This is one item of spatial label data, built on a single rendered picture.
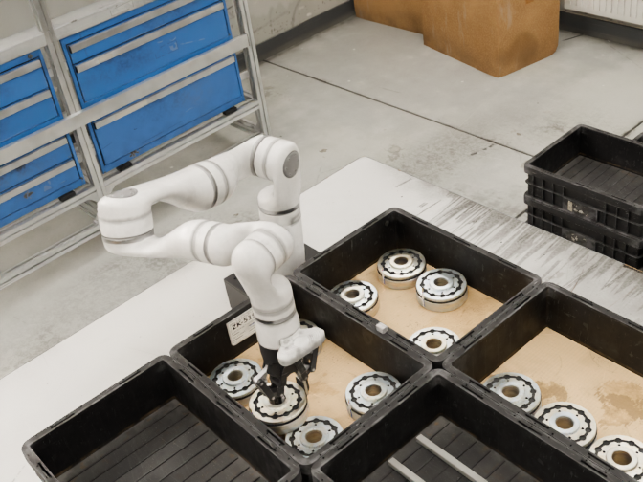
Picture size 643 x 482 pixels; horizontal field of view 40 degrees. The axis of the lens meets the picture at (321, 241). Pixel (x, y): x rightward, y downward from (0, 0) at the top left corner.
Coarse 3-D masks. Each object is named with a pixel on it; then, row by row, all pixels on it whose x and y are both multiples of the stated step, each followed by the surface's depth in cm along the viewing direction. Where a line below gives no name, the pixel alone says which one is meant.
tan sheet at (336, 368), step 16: (256, 352) 172; (336, 352) 169; (320, 368) 166; (336, 368) 166; (352, 368) 165; (368, 368) 164; (320, 384) 163; (336, 384) 162; (320, 400) 160; (336, 400) 159; (336, 416) 156
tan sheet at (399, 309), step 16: (368, 272) 188; (384, 288) 183; (384, 304) 179; (400, 304) 178; (416, 304) 177; (464, 304) 175; (480, 304) 175; (496, 304) 174; (384, 320) 175; (400, 320) 174; (416, 320) 173; (432, 320) 173; (448, 320) 172; (464, 320) 172; (480, 320) 171
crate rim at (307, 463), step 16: (304, 288) 170; (240, 304) 169; (336, 304) 165; (224, 320) 166; (352, 320) 161; (192, 336) 163; (384, 336) 156; (176, 352) 160; (416, 352) 152; (208, 384) 152; (224, 400) 149; (384, 400) 144; (368, 416) 142; (272, 432) 141; (288, 448) 138; (304, 464) 135
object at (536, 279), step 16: (400, 208) 188; (368, 224) 185; (432, 224) 182; (464, 240) 176; (320, 256) 178; (496, 256) 170; (528, 272) 166; (320, 288) 170; (528, 288) 162; (352, 304) 164; (512, 304) 159; (368, 320) 160; (400, 336) 156; (464, 336) 154; (448, 352) 151; (432, 368) 151
